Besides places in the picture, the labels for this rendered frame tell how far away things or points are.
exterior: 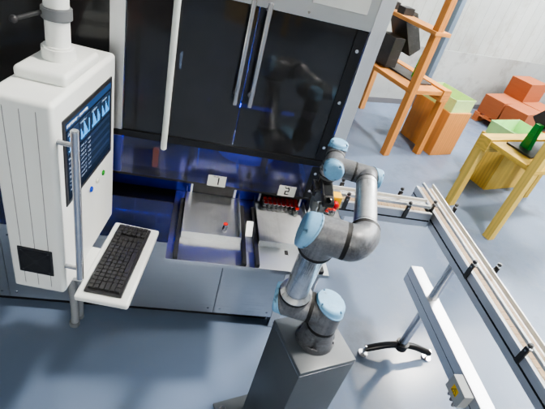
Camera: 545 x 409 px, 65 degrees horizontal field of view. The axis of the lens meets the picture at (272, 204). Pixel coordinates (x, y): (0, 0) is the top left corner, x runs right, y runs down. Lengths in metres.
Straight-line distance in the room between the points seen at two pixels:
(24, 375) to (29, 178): 1.31
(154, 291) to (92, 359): 0.46
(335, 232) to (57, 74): 0.91
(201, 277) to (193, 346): 0.42
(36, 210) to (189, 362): 1.34
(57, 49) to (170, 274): 1.36
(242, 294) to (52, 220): 1.32
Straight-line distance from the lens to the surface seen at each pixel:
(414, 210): 2.50
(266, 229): 2.02
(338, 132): 1.95
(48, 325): 2.72
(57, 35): 1.48
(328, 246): 1.24
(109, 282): 1.76
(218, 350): 2.61
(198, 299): 2.57
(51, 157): 1.40
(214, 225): 1.97
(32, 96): 1.36
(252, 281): 2.46
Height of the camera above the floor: 2.12
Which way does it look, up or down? 35 degrees down
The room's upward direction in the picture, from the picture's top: 16 degrees clockwise
